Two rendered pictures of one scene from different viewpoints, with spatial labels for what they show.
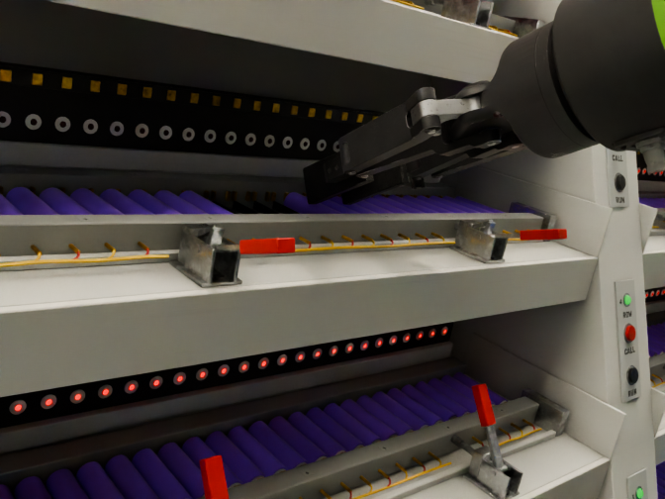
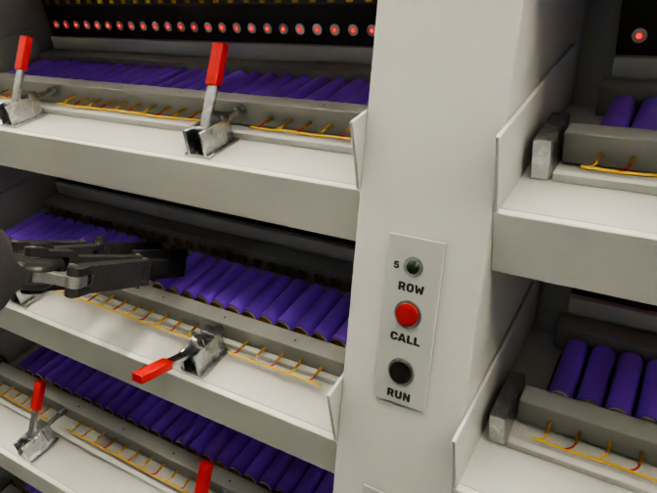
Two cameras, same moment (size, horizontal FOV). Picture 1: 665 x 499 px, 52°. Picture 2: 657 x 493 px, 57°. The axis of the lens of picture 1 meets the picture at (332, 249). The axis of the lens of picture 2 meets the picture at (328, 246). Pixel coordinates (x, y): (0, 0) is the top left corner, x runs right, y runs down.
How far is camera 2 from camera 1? 0.87 m
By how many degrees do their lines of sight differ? 72
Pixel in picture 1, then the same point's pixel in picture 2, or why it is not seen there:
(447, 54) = (162, 183)
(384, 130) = not seen: hidden behind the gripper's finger
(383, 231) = (153, 307)
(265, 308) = (30, 324)
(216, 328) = (16, 323)
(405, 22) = (114, 159)
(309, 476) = (120, 430)
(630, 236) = (422, 451)
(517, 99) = not seen: outside the picture
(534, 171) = not seen: hidden behind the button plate
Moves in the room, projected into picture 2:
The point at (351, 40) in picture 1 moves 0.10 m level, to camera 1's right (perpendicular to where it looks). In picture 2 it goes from (87, 172) to (79, 190)
